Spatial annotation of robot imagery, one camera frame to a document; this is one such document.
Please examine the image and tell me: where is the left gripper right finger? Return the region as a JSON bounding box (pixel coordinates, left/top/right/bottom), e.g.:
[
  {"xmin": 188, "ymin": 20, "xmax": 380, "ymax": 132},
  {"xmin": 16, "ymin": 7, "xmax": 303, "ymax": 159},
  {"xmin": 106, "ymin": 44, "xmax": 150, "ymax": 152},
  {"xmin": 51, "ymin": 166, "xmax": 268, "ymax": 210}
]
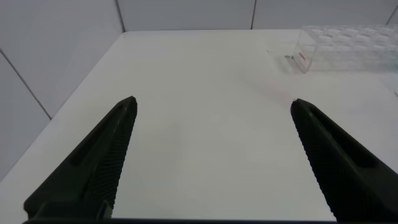
[{"xmin": 290, "ymin": 98, "xmax": 398, "ymax": 223}]

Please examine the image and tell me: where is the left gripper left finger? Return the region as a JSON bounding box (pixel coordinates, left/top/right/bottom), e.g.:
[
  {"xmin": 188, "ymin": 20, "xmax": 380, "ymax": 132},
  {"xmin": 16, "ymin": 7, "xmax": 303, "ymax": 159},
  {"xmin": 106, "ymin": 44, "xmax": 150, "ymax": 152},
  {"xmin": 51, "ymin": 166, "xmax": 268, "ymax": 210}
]
[{"xmin": 23, "ymin": 95, "xmax": 138, "ymax": 220}]

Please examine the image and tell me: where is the clear plastic test tube rack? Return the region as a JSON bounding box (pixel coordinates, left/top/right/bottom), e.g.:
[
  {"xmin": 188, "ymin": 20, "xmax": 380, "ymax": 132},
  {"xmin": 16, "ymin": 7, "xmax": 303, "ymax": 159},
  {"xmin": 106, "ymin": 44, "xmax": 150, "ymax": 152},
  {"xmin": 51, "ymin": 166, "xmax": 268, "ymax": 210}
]
[{"xmin": 294, "ymin": 24, "xmax": 398, "ymax": 74}]

